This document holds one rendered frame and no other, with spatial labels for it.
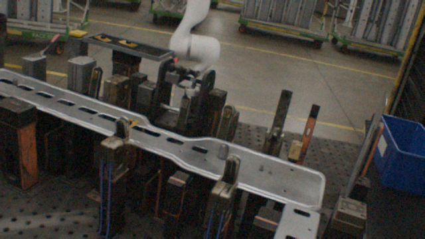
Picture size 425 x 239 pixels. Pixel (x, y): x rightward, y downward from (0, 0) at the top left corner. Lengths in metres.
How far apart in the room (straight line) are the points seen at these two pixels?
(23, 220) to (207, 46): 1.00
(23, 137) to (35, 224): 0.29
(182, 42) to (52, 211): 0.86
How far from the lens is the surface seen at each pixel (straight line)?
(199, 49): 1.68
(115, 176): 1.14
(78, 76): 1.53
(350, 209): 1.03
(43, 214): 1.39
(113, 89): 1.44
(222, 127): 1.31
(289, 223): 1.00
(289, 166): 1.24
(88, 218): 1.36
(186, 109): 1.33
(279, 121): 1.26
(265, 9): 8.10
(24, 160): 1.41
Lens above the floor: 1.60
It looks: 25 degrees down
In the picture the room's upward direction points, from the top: 11 degrees clockwise
